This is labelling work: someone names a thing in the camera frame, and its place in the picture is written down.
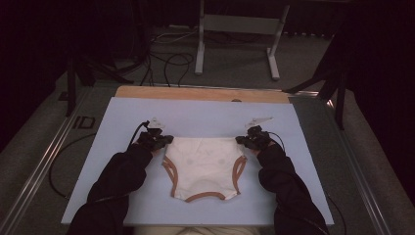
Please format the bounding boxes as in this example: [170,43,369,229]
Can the person's left hand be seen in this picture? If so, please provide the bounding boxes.
[135,140,164,156]

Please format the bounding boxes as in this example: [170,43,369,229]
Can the white floor cable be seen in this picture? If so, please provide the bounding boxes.
[150,29,199,45]

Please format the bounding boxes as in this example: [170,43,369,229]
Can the person's right hand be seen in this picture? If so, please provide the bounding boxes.
[252,142,278,157]

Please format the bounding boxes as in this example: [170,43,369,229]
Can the light blue mat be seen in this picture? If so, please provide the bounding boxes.
[61,96,336,227]

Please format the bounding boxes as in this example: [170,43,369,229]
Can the black tripod stand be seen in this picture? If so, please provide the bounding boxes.
[283,30,349,130]
[64,53,135,118]

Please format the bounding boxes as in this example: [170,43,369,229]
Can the long black floor cable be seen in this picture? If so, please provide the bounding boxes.
[48,132,98,200]

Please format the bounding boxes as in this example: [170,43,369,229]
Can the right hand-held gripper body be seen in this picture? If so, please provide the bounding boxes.
[243,117,275,151]

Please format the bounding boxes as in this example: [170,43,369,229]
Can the white baby bodysuit brown trim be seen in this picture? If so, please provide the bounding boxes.
[161,136,249,204]

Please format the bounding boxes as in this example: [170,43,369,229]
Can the left hand-held gripper cable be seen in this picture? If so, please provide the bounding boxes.
[128,120,151,148]

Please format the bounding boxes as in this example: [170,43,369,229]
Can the right hand-held gripper cable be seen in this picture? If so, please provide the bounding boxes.
[266,130,347,235]

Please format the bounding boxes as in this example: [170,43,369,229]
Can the hand-held gripper cable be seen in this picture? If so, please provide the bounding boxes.
[266,130,347,235]
[128,120,151,148]

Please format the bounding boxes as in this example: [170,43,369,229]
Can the white metal stand frame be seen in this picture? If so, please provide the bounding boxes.
[194,0,291,81]

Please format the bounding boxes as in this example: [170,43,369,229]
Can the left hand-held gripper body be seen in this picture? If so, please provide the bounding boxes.
[136,117,168,152]

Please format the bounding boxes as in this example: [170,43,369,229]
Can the black looped floor cable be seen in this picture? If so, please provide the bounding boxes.
[161,52,196,88]

